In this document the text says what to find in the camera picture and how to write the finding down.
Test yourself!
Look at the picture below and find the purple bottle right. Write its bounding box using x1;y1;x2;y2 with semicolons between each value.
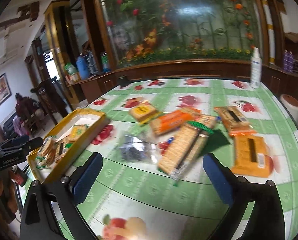
288;51;294;73

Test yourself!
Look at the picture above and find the grey thermos jug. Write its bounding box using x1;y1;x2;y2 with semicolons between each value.
87;51;98;75

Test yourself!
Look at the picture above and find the purple bottle left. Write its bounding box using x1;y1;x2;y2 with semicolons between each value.
283;49;289;72

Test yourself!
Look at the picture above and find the orange-front cracker pack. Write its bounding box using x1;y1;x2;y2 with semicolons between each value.
149;107;201;136

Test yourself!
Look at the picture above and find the green-striped cracker pack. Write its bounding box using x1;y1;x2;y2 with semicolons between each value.
157;115;217;181

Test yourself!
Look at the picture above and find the clear plastic bag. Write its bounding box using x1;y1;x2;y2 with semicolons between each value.
116;133;158;164

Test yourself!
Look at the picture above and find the wooden sideboard cabinet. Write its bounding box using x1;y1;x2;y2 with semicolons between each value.
67;71;119;103

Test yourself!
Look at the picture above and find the small yellow cracker pack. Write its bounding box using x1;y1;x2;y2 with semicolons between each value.
129;100;162;126

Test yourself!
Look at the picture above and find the orange cracker pack label up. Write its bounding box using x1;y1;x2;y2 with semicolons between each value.
214;106;257;137

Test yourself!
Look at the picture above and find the yellow-rimmed white tray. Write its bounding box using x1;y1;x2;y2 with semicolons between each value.
27;108;109;183

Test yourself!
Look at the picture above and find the dark green cloth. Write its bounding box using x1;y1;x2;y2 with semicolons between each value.
198;129;230;157

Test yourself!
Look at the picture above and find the purple bottle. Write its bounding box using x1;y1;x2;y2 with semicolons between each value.
283;49;289;72
288;51;294;73

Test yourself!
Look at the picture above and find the large orange snack pack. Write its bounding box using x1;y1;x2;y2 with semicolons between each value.
231;135;274;178

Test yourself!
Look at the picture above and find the green fruit-print tablecloth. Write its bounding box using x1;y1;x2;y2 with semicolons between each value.
24;78;298;240

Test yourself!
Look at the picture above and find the blue thermos jug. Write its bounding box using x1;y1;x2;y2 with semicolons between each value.
76;56;90;80

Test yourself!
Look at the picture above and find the white red-lid bucket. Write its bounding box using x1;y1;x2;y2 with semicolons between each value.
280;94;298;122

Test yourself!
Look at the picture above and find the floral glass panel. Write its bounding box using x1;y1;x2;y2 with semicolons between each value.
100;0;259;68

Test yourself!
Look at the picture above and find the green Weidan cracker pack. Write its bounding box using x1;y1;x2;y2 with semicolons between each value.
68;125;88;142

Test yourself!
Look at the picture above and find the white spray bottle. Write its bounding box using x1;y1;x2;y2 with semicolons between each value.
250;47;262;89

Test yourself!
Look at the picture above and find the green-label bottle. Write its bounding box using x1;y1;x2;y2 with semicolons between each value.
101;52;111;73

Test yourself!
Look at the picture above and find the seated person in background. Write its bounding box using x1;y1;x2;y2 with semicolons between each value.
13;93;44;137

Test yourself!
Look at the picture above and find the orange cracker pack barcode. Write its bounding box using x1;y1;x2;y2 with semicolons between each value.
55;136;73;163

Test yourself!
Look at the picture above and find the left hand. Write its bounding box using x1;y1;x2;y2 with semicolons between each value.
0;178;18;215

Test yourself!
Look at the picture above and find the dark wooden chair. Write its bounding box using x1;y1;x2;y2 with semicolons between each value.
30;77;68;125

